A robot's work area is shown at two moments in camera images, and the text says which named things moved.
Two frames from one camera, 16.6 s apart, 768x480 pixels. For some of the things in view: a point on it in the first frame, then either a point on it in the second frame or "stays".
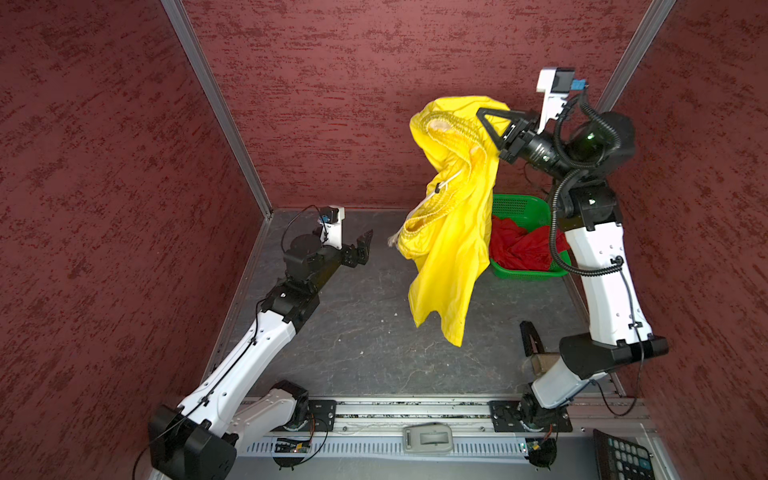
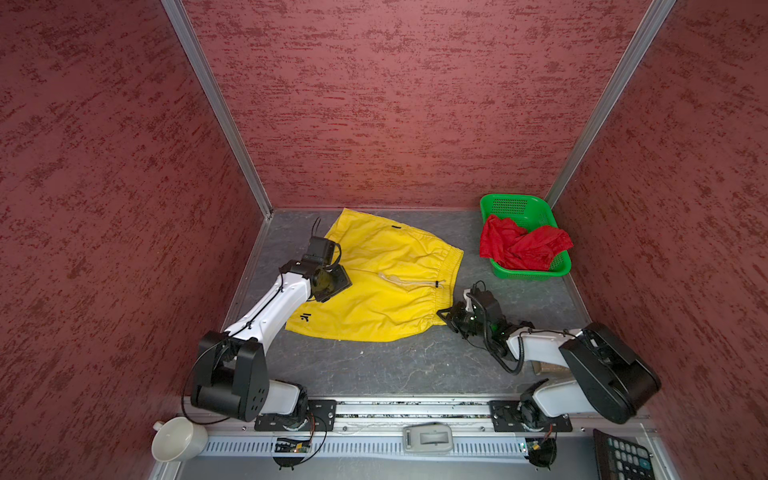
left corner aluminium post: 178,15 stays
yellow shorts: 449,238 -> 401,282
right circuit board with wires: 541,452 stays
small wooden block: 542,362 stays
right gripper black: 515,116 -> 452,317
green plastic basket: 532,213 stays
